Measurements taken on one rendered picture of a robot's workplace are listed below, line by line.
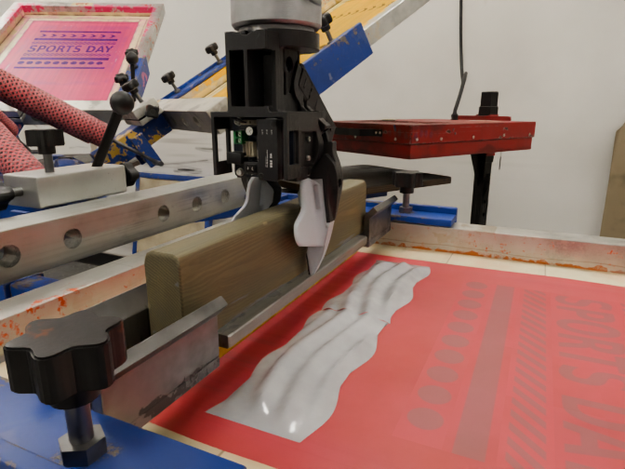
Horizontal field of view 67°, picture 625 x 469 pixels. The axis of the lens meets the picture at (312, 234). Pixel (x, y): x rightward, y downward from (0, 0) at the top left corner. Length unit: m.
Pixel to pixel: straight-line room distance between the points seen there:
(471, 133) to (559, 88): 0.97
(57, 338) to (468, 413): 0.25
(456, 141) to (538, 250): 0.80
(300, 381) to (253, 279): 0.09
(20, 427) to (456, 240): 0.55
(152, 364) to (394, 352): 0.20
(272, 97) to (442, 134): 1.02
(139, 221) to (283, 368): 0.32
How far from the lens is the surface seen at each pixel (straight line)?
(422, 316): 0.48
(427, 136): 1.33
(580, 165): 2.42
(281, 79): 0.40
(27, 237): 0.53
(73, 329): 0.22
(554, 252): 0.68
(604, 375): 0.43
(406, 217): 0.69
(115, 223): 0.59
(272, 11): 0.40
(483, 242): 0.68
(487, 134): 1.54
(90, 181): 0.64
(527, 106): 2.40
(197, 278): 0.32
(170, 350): 0.30
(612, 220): 2.41
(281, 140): 0.38
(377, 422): 0.33
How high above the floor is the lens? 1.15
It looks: 15 degrees down
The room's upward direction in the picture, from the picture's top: straight up
